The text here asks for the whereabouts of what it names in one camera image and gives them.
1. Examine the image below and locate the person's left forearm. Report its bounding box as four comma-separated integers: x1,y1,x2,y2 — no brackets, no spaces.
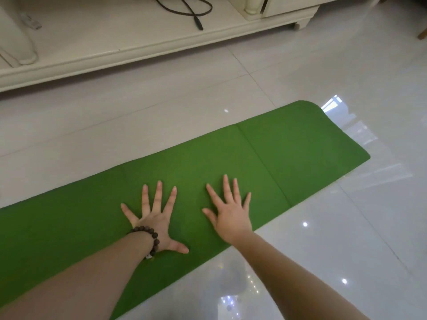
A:
0,231,155,320

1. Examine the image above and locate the person's left hand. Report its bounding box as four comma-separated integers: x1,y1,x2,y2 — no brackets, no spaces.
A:
120,180,189,255

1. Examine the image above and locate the person's right forearm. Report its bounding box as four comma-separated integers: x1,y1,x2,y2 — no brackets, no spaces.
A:
231,231,369,320

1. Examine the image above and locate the person's right hand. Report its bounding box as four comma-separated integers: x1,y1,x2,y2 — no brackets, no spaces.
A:
202,174,253,246

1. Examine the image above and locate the cream wooden cabinet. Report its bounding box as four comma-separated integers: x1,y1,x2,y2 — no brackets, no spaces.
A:
0,0,321,94

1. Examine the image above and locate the black cable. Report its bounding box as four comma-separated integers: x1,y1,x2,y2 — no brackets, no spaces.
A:
153,0,213,31

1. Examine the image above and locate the dark wooden bead bracelet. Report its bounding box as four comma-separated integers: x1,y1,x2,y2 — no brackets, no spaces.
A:
127,225,161,260

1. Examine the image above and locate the green felt mat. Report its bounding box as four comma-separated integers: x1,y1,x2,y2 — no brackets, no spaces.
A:
0,100,371,320

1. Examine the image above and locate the white plug with cable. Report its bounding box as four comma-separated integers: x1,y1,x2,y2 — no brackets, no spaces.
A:
18,11,43,30

